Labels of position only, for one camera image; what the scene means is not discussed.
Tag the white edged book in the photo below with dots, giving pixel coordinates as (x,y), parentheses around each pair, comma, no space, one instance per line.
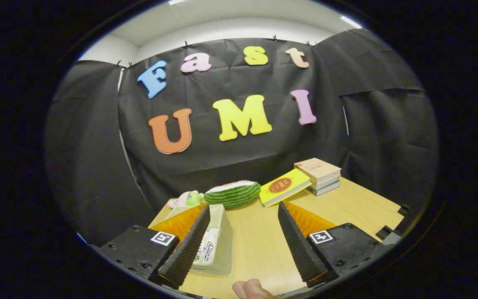
(326,184)

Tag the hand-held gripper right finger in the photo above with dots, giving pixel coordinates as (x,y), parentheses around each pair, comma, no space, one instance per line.
(297,249)

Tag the white canvas shoe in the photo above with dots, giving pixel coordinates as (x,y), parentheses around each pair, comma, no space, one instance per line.
(208,249)

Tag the cream fabric storage box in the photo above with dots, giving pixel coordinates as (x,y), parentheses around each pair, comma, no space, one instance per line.
(224,249)

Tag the pink and green plush toy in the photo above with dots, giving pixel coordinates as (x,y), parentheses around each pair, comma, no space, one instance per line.
(187,199)

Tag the grey blue book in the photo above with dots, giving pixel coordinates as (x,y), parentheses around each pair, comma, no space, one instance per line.
(326,189)

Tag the tan cover book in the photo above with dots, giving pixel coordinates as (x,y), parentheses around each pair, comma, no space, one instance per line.
(317,168)

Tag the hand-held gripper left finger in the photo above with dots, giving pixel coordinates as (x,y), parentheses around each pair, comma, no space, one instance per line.
(187,251)

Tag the yellow book with red circle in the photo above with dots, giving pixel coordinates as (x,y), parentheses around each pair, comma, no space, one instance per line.
(284,186)

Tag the watermelon slice plush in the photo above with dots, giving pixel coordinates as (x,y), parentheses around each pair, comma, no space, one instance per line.
(232,194)

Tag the long ceiling light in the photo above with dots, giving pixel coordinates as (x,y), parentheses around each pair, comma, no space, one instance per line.
(176,2)

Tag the black table bracket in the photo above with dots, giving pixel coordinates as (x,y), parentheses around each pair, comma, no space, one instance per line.
(404,209)
(388,234)

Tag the black backdrop cloth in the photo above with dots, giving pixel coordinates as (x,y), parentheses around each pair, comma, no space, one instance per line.
(243,153)

